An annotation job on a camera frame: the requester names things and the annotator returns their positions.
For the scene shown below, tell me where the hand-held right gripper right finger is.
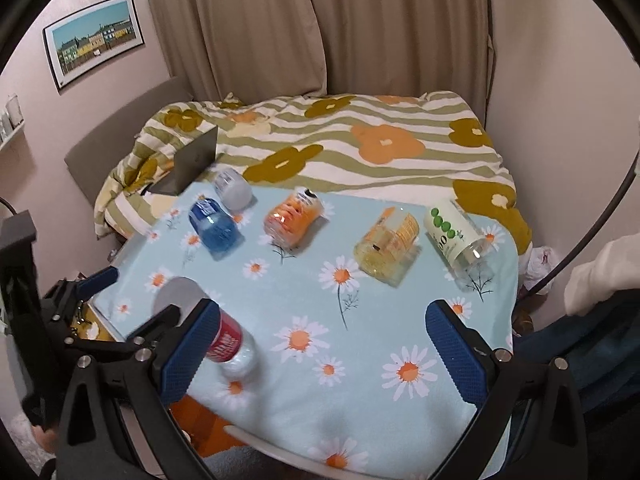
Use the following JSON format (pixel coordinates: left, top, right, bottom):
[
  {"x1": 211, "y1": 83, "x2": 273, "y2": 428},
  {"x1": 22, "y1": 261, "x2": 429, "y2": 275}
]
[{"x1": 424, "y1": 301, "x2": 589, "y2": 480}]

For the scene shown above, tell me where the grey cloth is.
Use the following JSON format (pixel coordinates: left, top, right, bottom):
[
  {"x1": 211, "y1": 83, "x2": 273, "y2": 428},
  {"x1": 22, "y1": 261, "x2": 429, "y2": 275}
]
[{"x1": 202, "y1": 447, "x2": 301, "y2": 480}]

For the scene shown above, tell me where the orange cloth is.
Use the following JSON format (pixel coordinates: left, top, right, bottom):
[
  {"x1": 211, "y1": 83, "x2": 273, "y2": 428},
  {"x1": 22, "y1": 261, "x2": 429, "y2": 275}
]
[{"x1": 167, "y1": 394, "x2": 246, "y2": 458}]

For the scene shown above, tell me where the beige curtain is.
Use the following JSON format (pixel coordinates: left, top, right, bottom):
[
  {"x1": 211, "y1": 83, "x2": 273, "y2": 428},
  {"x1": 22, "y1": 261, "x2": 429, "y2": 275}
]
[
  {"x1": 309, "y1": 0, "x2": 498, "y2": 121},
  {"x1": 139, "y1": 0, "x2": 328, "y2": 105}
]

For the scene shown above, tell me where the framed houses picture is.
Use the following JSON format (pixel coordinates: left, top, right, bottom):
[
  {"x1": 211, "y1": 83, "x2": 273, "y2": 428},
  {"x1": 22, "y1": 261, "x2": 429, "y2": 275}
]
[{"x1": 42, "y1": 0, "x2": 146, "y2": 95}]

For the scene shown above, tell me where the dark blue cloth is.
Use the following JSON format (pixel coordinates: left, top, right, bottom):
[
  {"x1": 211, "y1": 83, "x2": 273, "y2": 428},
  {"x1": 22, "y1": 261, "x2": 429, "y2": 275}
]
[{"x1": 510, "y1": 300, "x2": 640, "y2": 431}]

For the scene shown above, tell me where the grey headboard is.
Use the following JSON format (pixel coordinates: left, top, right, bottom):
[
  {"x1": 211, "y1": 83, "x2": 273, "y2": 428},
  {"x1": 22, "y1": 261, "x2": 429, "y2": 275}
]
[{"x1": 64, "y1": 77, "x2": 197, "y2": 206}]

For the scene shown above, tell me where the white wall shelf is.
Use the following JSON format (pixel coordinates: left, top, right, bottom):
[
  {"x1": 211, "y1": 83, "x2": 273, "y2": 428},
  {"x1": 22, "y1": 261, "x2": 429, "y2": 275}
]
[{"x1": 0, "y1": 93, "x2": 27, "y2": 152}]

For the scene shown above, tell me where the black cable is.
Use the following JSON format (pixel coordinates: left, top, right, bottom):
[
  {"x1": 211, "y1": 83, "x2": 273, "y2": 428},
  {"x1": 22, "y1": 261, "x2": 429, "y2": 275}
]
[{"x1": 520, "y1": 152, "x2": 640, "y2": 297}]

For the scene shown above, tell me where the white plastic bag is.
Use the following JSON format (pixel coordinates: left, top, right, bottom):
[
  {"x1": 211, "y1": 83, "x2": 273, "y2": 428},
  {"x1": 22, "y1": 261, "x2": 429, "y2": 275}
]
[{"x1": 519, "y1": 245, "x2": 560, "y2": 291}]

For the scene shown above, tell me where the light blue daisy tablecloth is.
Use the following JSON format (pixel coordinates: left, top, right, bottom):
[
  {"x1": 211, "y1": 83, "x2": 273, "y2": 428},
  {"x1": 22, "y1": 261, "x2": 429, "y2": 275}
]
[{"x1": 93, "y1": 180, "x2": 519, "y2": 480}]

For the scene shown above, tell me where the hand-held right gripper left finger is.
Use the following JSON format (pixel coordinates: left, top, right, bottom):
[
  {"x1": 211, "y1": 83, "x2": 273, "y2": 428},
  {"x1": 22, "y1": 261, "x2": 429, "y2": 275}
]
[{"x1": 55, "y1": 299, "x2": 221, "y2": 480}]

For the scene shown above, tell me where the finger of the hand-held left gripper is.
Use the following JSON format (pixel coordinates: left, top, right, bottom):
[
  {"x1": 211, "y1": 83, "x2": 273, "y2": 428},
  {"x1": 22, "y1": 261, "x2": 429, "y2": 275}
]
[
  {"x1": 67, "y1": 304, "x2": 181, "y2": 357},
  {"x1": 44, "y1": 265, "x2": 120, "y2": 319}
]

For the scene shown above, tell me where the dark grey laptop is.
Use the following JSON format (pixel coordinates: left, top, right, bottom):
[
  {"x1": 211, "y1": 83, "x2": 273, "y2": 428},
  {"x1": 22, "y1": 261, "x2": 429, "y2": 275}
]
[{"x1": 149, "y1": 125, "x2": 219, "y2": 197}]

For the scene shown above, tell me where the white cloth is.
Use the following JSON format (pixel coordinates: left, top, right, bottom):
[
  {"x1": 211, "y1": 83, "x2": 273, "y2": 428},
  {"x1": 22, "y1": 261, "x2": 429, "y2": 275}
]
[{"x1": 564, "y1": 239, "x2": 640, "y2": 317}]

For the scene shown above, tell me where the striped flower blanket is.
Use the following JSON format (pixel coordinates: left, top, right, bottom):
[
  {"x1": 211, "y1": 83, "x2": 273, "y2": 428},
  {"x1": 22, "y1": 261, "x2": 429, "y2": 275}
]
[{"x1": 93, "y1": 91, "x2": 534, "y2": 256}]

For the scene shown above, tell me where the orange plastic bottle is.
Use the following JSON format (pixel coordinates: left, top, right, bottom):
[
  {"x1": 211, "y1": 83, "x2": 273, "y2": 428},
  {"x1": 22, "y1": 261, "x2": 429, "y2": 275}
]
[{"x1": 263, "y1": 187, "x2": 324, "y2": 253}]

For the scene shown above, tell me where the person's left hand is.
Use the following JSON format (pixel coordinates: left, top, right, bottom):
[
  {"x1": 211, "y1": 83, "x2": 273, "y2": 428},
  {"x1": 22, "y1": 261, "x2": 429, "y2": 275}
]
[{"x1": 31, "y1": 425, "x2": 58, "y2": 461}]

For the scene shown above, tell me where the green dotted clear cup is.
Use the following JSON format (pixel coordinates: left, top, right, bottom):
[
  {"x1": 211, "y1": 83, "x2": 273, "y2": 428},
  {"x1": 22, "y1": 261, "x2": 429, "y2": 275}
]
[{"x1": 424, "y1": 199, "x2": 487, "y2": 281}]

